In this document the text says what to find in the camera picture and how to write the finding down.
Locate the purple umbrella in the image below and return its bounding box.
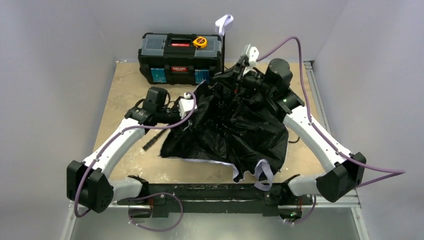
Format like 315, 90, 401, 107
158, 14, 291, 192

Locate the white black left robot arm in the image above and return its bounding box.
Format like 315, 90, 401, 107
66, 86, 181, 218

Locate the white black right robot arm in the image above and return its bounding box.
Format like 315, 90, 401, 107
212, 57, 366, 203

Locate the yellow tape measure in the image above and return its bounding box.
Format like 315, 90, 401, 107
192, 36, 208, 49

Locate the black plastic toolbox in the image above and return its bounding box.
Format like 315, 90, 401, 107
138, 32, 223, 85

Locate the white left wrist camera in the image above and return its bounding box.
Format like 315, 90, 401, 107
178, 92, 198, 119

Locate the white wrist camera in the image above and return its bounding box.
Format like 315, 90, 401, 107
240, 44, 259, 77
178, 92, 198, 119

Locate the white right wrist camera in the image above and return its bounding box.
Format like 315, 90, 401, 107
240, 44, 259, 77

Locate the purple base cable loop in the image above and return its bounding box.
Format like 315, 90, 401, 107
127, 192, 184, 233

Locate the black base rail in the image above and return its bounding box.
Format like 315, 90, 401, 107
117, 183, 313, 219

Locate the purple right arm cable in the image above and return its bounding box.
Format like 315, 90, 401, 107
256, 36, 406, 189

